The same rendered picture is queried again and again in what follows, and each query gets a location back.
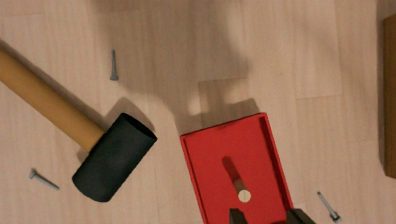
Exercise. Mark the red open tray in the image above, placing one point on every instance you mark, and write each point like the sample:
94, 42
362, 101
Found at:
243, 148

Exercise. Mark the light wooden board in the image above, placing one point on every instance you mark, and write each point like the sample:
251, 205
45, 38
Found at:
389, 94

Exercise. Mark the tan wooden dowel pin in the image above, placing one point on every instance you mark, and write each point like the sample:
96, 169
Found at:
241, 190

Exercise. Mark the grey nail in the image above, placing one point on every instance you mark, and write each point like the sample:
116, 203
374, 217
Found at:
33, 175
336, 219
113, 78

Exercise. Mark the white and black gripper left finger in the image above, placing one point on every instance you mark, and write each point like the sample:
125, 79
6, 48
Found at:
236, 216

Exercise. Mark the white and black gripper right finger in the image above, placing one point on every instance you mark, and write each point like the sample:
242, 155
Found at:
298, 216

